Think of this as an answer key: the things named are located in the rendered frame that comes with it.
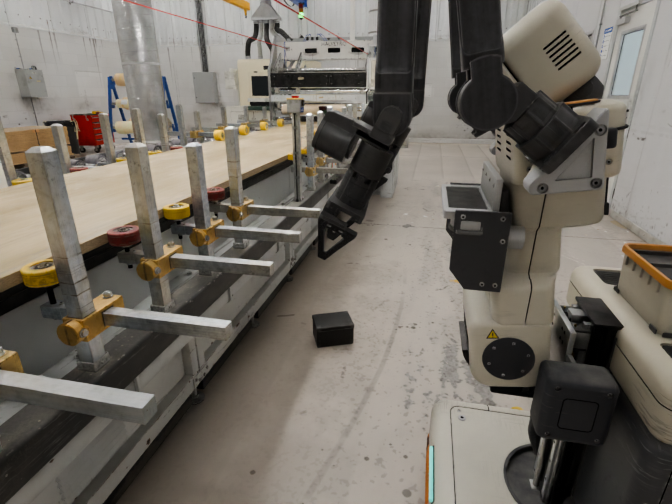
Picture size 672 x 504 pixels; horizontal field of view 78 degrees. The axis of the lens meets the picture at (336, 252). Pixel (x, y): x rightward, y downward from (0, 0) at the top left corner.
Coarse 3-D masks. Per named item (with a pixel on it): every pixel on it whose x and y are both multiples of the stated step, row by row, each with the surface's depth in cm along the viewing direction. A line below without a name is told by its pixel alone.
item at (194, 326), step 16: (48, 304) 91; (64, 304) 91; (112, 320) 87; (128, 320) 86; (144, 320) 85; (160, 320) 84; (176, 320) 84; (192, 320) 84; (208, 320) 84; (224, 320) 84; (192, 336) 84; (208, 336) 83; (224, 336) 82
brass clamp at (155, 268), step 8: (168, 248) 112; (176, 248) 112; (168, 256) 108; (144, 264) 103; (152, 264) 103; (160, 264) 105; (168, 264) 109; (144, 272) 104; (152, 272) 103; (160, 272) 105; (168, 272) 109
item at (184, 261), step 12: (120, 252) 112; (132, 252) 112; (180, 264) 109; (192, 264) 108; (204, 264) 107; (216, 264) 106; (228, 264) 106; (240, 264) 105; (252, 264) 104; (264, 264) 104
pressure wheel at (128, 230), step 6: (114, 228) 111; (120, 228) 110; (126, 228) 112; (132, 228) 112; (138, 228) 112; (108, 234) 108; (114, 234) 107; (120, 234) 107; (126, 234) 108; (132, 234) 109; (138, 234) 111; (108, 240) 109; (114, 240) 108; (120, 240) 108; (126, 240) 108; (132, 240) 109; (138, 240) 111; (120, 246) 108; (126, 246) 111; (132, 264) 115
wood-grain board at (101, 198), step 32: (288, 128) 423; (160, 160) 226; (224, 160) 226; (256, 160) 226; (0, 192) 154; (32, 192) 154; (96, 192) 154; (128, 192) 154; (160, 192) 154; (0, 224) 117; (32, 224) 117; (96, 224) 117; (128, 224) 118; (0, 256) 94; (32, 256) 94; (0, 288) 83
